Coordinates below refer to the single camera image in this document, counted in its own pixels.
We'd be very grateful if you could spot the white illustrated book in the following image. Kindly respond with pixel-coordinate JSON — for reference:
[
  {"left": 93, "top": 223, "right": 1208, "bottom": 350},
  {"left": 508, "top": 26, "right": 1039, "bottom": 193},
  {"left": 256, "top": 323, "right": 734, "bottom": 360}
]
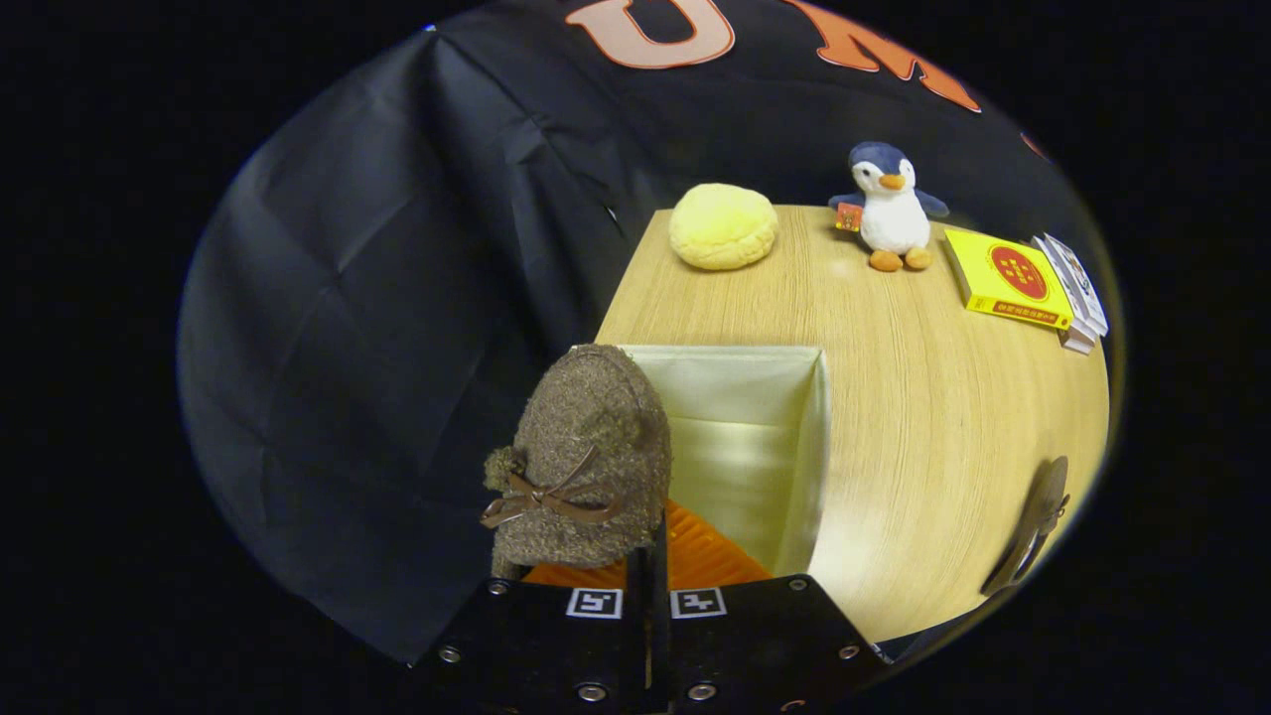
[{"left": 1043, "top": 233, "right": 1109, "bottom": 337}]

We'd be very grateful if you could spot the yellow bun plush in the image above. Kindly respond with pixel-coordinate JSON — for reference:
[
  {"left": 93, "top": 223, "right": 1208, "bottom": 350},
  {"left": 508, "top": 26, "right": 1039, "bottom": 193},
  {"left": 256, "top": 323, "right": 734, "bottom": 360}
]
[{"left": 668, "top": 183, "right": 779, "bottom": 272}]

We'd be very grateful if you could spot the yellow book with red circle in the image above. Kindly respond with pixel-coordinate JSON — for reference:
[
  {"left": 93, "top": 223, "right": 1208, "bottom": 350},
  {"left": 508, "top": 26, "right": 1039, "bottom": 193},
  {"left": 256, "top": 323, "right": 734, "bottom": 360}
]
[{"left": 942, "top": 227, "right": 1075, "bottom": 331}]

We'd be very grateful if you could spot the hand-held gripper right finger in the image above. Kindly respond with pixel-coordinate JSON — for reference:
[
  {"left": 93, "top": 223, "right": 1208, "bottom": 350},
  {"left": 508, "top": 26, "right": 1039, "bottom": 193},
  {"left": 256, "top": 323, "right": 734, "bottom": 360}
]
[{"left": 650, "top": 499, "right": 892, "bottom": 715}]

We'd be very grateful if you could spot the black backdrop cloth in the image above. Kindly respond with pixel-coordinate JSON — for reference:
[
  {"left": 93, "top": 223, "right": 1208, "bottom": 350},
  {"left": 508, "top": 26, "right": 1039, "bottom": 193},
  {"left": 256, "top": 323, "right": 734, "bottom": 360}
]
[{"left": 179, "top": 0, "right": 1093, "bottom": 666}]

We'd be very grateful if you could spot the cream fabric storage box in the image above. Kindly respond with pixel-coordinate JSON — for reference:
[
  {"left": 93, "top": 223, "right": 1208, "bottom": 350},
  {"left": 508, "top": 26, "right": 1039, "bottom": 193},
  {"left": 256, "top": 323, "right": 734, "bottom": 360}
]
[{"left": 574, "top": 344, "right": 833, "bottom": 579}]

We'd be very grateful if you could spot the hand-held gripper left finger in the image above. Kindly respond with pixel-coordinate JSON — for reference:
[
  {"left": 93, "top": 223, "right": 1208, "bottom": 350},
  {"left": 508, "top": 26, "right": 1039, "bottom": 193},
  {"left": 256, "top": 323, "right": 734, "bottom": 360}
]
[{"left": 402, "top": 541, "right": 653, "bottom": 715}]

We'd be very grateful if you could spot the blue white penguin plush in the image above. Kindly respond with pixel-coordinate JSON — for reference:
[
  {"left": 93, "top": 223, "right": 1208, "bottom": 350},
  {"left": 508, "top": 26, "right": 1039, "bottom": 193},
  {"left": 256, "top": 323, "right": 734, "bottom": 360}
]
[{"left": 828, "top": 141, "right": 950, "bottom": 274}]

